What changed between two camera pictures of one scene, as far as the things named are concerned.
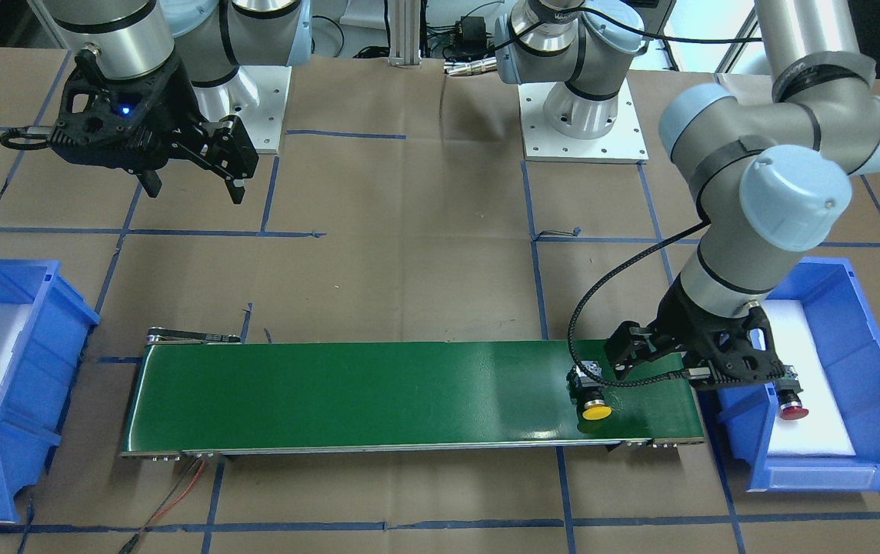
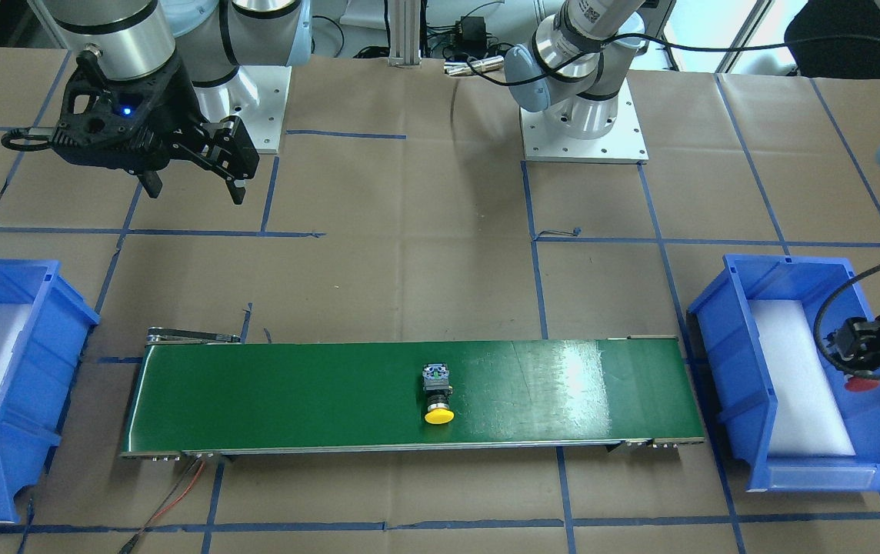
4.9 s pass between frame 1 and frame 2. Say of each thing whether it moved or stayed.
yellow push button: moved
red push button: moved
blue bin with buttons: stayed
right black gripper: stayed
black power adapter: stayed
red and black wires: stayed
